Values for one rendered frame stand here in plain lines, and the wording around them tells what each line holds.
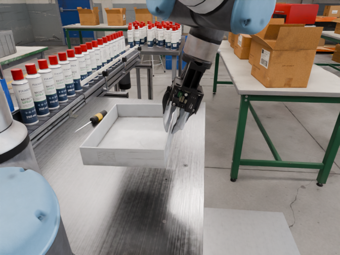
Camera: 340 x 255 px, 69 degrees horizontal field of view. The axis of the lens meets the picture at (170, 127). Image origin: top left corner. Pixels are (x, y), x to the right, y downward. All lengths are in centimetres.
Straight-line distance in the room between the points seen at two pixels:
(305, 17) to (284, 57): 399
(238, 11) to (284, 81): 144
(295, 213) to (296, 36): 115
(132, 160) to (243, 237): 30
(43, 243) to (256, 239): 44
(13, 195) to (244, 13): 35
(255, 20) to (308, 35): 138
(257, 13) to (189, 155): 56
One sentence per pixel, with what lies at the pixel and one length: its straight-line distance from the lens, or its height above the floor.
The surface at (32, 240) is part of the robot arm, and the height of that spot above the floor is 107.
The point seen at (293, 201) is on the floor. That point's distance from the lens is 207.
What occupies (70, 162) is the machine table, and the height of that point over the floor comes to 83.
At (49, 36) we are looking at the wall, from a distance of 914.
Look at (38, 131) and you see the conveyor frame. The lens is 100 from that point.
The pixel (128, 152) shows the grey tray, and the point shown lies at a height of 99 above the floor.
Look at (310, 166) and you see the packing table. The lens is 215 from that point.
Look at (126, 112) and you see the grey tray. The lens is 83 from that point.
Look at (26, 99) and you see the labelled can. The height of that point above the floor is 98.
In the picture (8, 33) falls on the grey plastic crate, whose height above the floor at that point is 100.
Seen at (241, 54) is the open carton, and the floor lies 83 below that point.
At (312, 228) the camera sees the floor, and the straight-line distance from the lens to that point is 192.
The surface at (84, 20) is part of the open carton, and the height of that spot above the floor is 88.
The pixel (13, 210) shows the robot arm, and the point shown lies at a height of 109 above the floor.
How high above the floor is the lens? 129
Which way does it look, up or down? 27 degrees down
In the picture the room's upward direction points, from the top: straight up
